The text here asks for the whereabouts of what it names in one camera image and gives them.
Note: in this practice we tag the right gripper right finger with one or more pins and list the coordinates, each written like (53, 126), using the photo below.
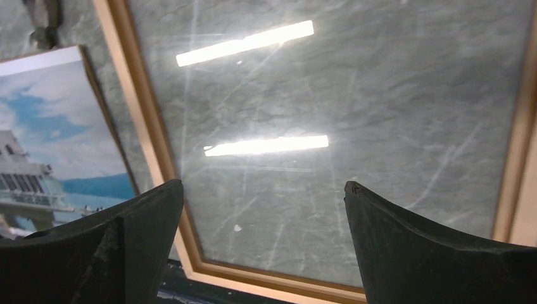
(404, 257)

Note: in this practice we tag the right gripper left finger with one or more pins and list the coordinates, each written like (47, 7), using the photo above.
(118, 255)

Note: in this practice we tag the building photo print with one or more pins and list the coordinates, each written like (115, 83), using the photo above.
(61, 158)

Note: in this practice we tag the brown wooden picture frame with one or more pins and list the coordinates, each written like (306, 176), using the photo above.
(265, 109)

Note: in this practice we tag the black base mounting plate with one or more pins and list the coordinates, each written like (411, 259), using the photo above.
(177, 288)

